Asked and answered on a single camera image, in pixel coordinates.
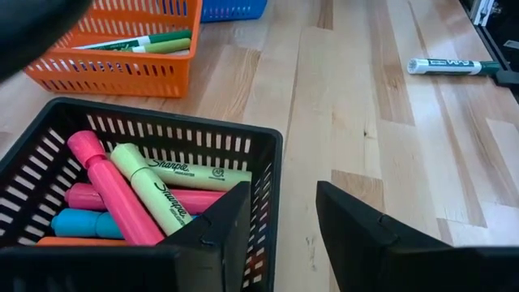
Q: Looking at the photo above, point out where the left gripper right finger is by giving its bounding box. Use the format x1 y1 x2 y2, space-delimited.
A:
316 180 519 292

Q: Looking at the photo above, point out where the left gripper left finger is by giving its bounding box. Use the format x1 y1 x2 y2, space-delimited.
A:
0 182 252 292

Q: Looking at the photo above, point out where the orange highlighter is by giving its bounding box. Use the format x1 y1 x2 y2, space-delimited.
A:
35 237 131 247

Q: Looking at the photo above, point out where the blue highlighter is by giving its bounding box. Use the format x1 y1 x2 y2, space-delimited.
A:
50 208 125 239

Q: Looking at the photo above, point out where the pink highlighter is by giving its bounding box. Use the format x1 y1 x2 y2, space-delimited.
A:
66 130 165 247
64 182 226 216

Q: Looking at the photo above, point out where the green highlighter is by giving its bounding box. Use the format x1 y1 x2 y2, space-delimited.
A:
109 142 194 237
144 157 252 192

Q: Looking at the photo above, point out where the green chunky whiteboard marker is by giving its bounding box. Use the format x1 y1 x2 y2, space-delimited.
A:
406 58 503 77

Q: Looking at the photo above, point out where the dark green slim whiteboard marker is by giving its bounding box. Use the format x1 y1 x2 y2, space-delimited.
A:
74 29 193 51

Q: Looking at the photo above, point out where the black plastic basket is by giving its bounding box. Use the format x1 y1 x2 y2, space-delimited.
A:
0 97 284 292

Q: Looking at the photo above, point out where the orange plastic basket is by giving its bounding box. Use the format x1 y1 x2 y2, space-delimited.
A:
24 0 203 98

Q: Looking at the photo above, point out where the blue plastic basket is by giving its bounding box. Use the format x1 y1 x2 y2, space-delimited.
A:
200 0 268 24

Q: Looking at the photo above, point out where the black aluminium rig frame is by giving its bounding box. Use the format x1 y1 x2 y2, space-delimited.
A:
460 0 519 88

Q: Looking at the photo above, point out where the silver aluminium bracket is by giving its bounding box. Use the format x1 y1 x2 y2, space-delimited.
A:
470 0 498 28

